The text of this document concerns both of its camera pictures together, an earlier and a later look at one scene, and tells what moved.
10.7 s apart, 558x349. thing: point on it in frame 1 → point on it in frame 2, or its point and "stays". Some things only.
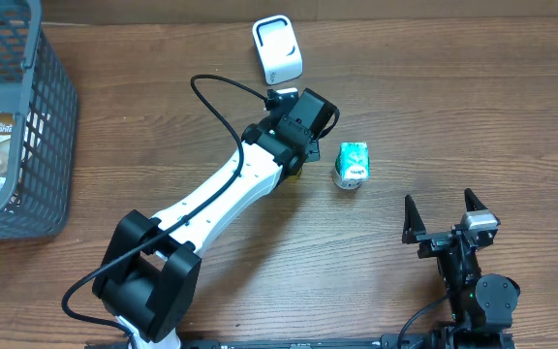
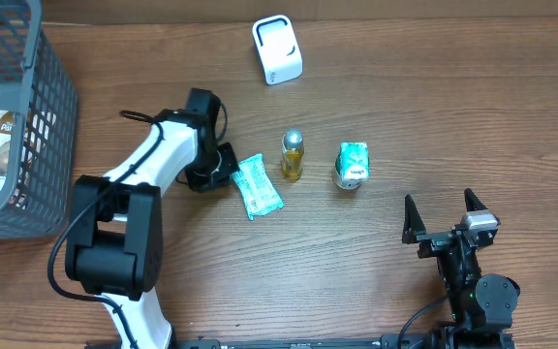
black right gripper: (433, 241) stays
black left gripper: (312, 148) → (198, 181)
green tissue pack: (355, 160) stays
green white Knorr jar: (345, 183) stays
